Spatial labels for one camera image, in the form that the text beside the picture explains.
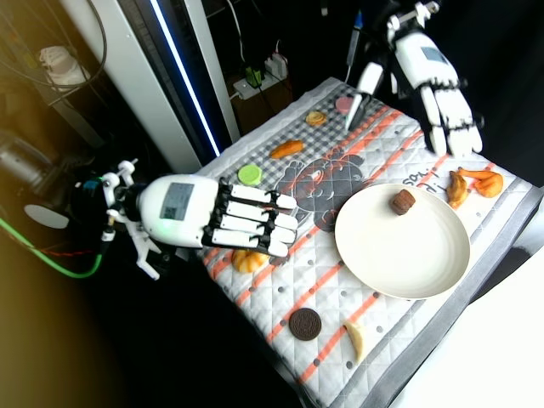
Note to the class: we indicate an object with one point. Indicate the brown bread stick toy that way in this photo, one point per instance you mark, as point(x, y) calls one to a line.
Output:
point(287, 149)

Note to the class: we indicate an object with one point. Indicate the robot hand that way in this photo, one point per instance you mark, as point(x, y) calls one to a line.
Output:
point(425, 64)
point(178, 212)

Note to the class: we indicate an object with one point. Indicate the brown toy meat chunk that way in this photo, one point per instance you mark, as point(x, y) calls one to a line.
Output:
point(402, 202)

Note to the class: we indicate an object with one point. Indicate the green sandwich cookie toy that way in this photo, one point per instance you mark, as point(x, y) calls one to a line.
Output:
point(250, 174)

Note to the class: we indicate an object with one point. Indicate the white plug adapter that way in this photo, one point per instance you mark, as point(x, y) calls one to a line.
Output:
point(276, 64)

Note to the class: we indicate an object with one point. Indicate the crumpled white cloth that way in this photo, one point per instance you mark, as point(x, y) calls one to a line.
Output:
point(64, 66)

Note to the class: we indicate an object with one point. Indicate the yellow swirl cookie toy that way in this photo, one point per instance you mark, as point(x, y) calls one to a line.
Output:
point(317, 118)

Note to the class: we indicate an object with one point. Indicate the orange croissant toy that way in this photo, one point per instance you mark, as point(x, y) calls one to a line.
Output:
point(248, 261)

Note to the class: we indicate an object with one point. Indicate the white pillar with blue light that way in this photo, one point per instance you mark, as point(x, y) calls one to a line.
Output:
point(140, 72)

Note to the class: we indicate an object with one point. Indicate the brown chocolate sandwich cookie toy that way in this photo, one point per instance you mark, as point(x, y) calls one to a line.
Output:
point(305, 324)

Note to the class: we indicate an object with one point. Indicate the white round plate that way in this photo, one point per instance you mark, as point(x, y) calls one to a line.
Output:
point(404, 251)

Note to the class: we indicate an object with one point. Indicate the grey bear print quilt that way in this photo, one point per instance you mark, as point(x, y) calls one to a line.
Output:
point(306, 276)

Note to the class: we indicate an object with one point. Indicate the green and black plug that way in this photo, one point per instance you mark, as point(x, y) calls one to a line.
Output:
point(253, 75)

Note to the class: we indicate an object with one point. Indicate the cream dumpling toy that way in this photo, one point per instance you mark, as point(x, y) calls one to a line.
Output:
point(358, 346)

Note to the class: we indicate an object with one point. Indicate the grey tool with blue tip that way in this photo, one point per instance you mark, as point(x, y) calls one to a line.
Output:
point(355, 38)

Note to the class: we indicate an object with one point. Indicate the brown chicken wing toy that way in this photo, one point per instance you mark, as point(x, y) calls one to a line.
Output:
point(457, 189)

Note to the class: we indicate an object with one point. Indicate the white power strip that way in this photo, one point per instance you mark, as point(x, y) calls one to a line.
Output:
point(255, 87)

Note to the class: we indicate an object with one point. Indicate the pink sandwich cookie toy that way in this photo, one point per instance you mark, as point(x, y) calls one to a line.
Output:
point(341, 104)

